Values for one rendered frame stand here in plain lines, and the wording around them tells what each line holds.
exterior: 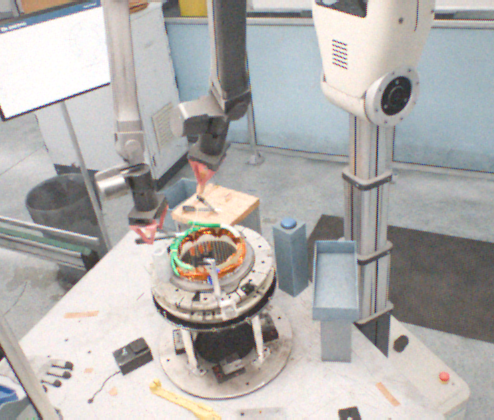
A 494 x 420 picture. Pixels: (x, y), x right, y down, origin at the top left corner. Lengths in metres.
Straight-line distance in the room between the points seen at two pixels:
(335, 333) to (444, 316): 1.37
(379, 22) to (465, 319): 1.82
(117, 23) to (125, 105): 0.18
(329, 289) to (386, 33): 0.61
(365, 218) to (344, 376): 0.44
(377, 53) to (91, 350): 1.15
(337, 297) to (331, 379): 0.25
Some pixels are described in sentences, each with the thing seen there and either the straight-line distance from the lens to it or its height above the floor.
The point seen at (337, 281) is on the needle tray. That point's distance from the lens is 1.35.
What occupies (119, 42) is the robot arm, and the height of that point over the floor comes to 1.63.
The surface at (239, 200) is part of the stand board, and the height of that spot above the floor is 1.07.
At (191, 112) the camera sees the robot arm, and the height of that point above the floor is 1.54.
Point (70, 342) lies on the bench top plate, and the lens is 1.72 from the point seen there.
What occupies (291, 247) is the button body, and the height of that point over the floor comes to 0.98.
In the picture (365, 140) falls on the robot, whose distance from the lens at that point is 1.40.
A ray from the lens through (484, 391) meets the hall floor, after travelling 2.49.
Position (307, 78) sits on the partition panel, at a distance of 3.54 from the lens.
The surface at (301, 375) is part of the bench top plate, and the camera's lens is 1.47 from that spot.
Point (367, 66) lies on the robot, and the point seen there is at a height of 1.52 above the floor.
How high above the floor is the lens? 1.94
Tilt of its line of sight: 35 degrees down
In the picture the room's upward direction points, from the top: 8 degrees counter-clockwise
